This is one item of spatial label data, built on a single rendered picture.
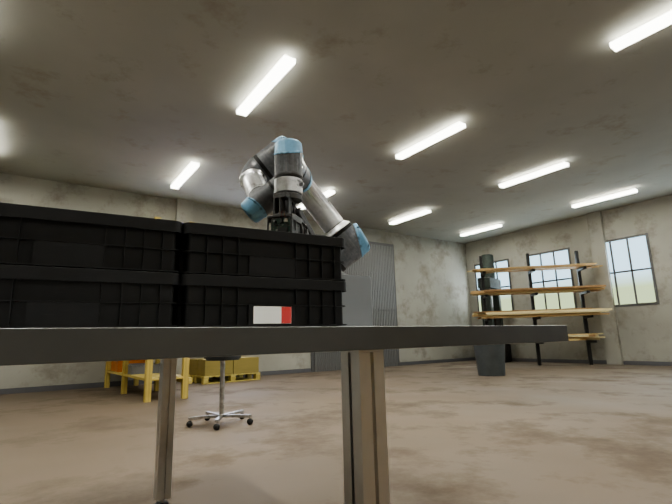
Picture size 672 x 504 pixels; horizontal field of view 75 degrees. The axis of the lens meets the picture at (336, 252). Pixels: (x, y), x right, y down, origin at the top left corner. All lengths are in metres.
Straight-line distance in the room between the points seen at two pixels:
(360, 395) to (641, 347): 10.58
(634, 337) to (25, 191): 11.83
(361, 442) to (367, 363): 0.14
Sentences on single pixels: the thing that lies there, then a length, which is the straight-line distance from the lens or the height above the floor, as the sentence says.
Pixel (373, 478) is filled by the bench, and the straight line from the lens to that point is 0.87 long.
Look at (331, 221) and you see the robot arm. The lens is 1.60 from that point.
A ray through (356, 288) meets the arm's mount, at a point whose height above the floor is 0.85.
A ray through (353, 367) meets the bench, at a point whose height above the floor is 0.63.
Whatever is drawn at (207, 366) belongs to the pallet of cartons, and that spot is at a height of 0.28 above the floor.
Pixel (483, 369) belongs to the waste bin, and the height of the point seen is 0.11.
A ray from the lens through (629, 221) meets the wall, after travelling 11.46.
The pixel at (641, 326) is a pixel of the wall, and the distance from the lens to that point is 11.25.
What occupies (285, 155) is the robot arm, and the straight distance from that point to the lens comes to 1.17.
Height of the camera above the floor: 0.68
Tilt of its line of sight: 11 degrees up
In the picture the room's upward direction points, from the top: 1 degrees counter-clockwise
